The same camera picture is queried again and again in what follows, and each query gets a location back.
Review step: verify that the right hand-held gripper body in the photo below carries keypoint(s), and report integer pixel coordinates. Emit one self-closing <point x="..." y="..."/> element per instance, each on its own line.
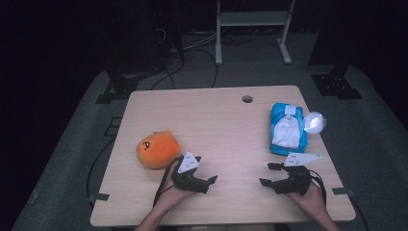
<point x="298" y="181"/>

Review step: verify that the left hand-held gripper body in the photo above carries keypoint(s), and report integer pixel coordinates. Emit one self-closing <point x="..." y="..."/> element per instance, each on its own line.
<point x="189" y="162"/>

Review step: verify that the blue wet wipes pack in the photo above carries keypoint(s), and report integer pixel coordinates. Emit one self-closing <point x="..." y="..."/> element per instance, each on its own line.
<point x="277" y="149"/>

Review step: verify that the orange plush toy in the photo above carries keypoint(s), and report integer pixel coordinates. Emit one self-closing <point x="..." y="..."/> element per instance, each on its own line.
<point x="158" y="150"/>

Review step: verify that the white wet wipe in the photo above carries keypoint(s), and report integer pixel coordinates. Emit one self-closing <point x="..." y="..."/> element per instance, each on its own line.
<point x="286" y="133"/>

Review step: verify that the person's right hand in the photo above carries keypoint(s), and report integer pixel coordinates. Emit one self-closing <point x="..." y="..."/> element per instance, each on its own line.
<point x="309" y="202"/>

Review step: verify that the black tape strip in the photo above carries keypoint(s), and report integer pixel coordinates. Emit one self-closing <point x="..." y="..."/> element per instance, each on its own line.
<point x="341" y="191"/>
<point x="99" y="197"/>

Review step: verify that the round clear plastic lid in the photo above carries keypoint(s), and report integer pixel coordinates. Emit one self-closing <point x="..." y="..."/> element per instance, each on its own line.
<point x="314" y="122"/>

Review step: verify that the black stand base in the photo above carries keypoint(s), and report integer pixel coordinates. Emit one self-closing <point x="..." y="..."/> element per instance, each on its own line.
<point x="336" y="86"/>
<point x="122" y="88"/>

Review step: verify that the white metal stand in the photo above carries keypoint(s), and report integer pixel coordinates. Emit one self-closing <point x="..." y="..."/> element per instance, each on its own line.
<point x="219" y="38"/>

